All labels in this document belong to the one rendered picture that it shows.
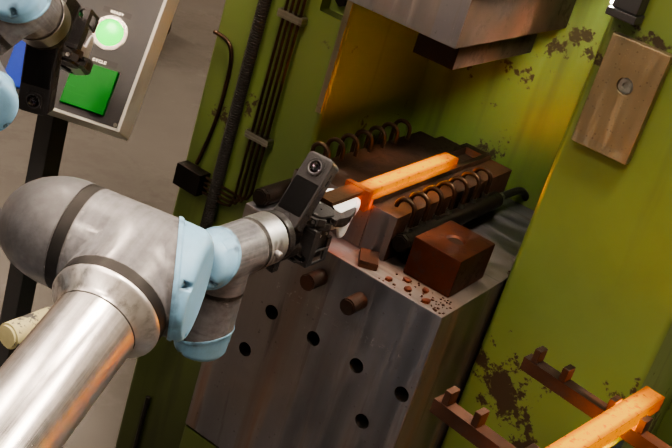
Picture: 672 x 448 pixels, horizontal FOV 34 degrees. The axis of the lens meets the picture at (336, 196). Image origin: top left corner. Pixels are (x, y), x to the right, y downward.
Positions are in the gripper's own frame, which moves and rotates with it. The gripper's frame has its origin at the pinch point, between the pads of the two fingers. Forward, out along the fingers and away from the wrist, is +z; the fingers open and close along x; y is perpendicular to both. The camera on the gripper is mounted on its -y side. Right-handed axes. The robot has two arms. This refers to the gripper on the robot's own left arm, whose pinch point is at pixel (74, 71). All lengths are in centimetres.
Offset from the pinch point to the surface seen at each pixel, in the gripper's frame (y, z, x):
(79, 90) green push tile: -1.1, 9.8, 1.2
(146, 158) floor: 13, 235, 36
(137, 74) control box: 4.4, 10.6, -6.5
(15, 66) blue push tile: -0.7, 9.8, 12.3
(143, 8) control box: 15.0, 10.6, -3.8
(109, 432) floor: -64, 102, -6
